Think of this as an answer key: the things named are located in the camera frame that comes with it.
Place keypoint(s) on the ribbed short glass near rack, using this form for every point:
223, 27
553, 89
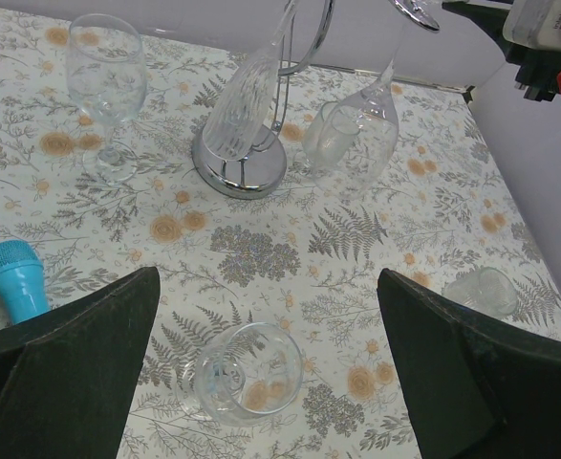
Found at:
326, 140

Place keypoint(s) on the ribbed stemmed wine glass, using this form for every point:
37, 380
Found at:
240, 111

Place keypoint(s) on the short glass front right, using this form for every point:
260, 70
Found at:
486, 290

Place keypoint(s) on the clear wine glass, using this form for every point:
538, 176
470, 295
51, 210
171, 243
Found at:
106, 79
373, 110
242, 376

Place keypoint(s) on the clear wine glass back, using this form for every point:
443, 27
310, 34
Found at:
106, 79

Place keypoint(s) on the chrome wine glass rack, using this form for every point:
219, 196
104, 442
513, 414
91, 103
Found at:
262, 170

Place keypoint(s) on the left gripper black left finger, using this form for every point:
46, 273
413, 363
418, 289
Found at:
68, 377

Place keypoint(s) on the blue microphone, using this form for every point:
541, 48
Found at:
22, 290

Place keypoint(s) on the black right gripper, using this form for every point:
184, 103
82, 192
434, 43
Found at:
537, 69

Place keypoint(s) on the floral table cloth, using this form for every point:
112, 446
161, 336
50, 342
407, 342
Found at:
299, 259

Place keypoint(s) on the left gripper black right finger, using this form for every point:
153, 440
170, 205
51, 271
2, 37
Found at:
474, 386

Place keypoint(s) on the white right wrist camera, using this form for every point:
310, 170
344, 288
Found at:
535, 25

